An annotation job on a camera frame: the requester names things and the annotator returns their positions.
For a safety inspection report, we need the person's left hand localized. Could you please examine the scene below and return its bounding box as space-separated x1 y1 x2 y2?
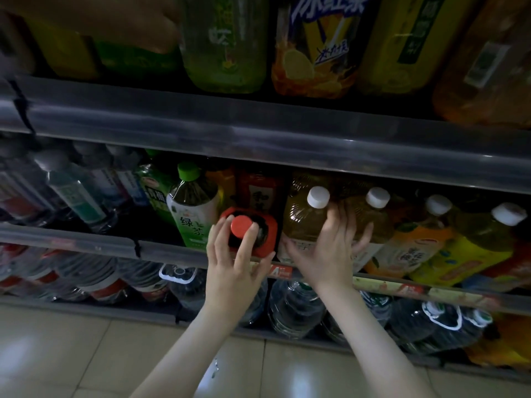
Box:
203 213 277 324

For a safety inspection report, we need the person's right hand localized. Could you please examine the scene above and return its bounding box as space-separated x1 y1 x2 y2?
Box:
282 203 374 297

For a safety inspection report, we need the golden tea bottle white cap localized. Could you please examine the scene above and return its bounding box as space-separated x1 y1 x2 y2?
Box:
278 186 331 264

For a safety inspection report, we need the red cap dark bottle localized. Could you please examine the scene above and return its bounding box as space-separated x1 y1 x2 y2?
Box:
217 207 280 260

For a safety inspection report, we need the row of large water jugs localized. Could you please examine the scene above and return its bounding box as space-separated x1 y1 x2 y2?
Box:
0 244 499 355

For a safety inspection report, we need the dark grey store shelving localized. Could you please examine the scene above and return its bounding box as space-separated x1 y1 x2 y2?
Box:
0 0 531 382

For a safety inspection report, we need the person's left forearm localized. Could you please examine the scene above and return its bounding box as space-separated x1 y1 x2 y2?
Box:
128 304 254 398

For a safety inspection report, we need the person's right forearm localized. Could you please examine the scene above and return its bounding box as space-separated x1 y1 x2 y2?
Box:
315 281 434 398

